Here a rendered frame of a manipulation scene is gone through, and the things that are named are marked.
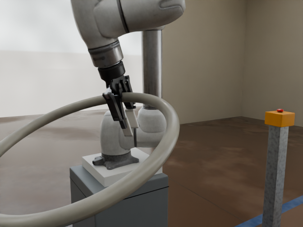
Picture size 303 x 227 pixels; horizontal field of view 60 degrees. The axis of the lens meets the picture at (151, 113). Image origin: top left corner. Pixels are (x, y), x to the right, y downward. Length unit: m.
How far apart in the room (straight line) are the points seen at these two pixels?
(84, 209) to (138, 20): 0.46
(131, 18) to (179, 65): 5.87
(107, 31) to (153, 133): 0.71
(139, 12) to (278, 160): 1.36
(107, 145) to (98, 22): 0.77
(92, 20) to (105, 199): 0.44
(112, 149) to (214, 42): 6.26
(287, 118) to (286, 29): 5.91
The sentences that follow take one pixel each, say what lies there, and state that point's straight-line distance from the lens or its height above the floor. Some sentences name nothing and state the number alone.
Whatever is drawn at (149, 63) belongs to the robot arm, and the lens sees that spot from 1.25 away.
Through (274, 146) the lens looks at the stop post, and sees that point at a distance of 1.79.
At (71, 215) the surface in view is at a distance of 0.44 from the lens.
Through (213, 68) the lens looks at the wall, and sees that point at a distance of 7.30.
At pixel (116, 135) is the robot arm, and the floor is 1.01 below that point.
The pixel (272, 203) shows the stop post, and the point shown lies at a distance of 1.91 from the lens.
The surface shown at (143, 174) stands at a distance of 0.45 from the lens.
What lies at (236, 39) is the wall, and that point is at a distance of 7.98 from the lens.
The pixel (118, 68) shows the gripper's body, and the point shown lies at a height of 1.33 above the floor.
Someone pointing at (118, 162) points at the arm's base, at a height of 0.87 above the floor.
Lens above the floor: 1.33
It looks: 9 degrees down
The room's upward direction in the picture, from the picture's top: straight up
